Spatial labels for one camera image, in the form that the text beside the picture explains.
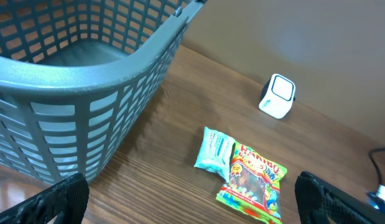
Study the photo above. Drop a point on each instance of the white barcode scanner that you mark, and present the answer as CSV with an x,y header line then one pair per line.
x,y
277,96

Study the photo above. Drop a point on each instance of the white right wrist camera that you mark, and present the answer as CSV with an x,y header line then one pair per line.
x,y
377,199

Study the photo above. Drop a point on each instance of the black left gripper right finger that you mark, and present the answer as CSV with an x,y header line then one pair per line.
x,y
320,202

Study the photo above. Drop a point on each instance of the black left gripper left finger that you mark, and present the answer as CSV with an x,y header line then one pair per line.
x,y
64,202

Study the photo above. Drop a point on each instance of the grey plastic shopping basket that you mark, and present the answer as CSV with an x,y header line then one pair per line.
x,y
75,75

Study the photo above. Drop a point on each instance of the Haribo gummy candy bag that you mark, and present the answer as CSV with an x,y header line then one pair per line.
x,y
254,186

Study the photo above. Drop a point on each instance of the teal tissue packet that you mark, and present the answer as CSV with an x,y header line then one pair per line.
x,y
215,153

